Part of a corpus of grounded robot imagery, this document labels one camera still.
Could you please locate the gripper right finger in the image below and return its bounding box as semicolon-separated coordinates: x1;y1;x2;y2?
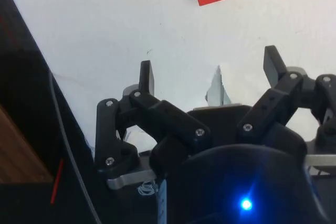
237;45;336;145

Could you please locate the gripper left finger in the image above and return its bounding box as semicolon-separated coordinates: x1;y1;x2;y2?
94;60;212;173

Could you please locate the black cabinet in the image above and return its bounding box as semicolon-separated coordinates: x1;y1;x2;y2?
0;0;106;224

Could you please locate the black cable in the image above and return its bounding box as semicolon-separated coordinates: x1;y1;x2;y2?
48;69;102;224

